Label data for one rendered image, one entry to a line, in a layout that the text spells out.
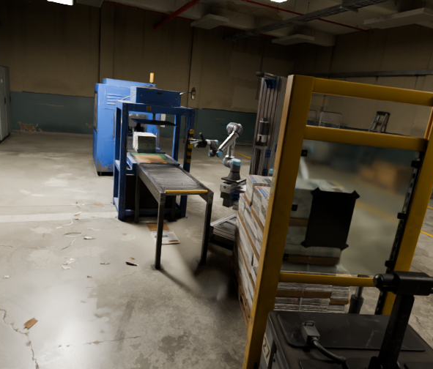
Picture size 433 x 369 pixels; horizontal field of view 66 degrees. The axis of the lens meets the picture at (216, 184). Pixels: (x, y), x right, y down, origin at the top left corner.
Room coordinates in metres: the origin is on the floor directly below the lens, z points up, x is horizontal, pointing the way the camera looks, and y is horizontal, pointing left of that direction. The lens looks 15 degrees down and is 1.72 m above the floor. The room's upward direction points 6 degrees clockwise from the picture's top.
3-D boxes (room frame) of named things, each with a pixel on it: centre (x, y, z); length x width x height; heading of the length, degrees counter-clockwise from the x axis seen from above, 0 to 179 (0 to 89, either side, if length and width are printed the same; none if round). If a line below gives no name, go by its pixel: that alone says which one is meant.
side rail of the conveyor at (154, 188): (3.62, 0.77, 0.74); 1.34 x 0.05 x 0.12; 24
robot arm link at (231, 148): (3.98, -0.13, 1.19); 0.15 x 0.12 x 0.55; 33
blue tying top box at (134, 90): (4.65, 0.96, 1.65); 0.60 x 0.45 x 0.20; 114
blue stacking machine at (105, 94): (7.15, 2.04, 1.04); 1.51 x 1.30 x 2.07; 24
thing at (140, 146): (5.17, 1.20, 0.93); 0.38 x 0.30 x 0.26; 24
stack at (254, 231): (2.67, -0.50, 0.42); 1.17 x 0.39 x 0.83; 6
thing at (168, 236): (3.76, 0.55, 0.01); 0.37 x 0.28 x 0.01; 24
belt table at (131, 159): (4.65, 0.96, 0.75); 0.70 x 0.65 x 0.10; 24
